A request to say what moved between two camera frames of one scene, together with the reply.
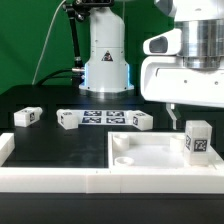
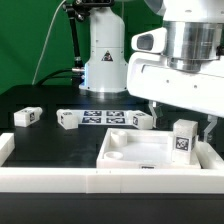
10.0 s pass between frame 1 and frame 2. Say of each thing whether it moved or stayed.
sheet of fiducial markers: stayed
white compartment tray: moved
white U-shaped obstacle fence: stayed
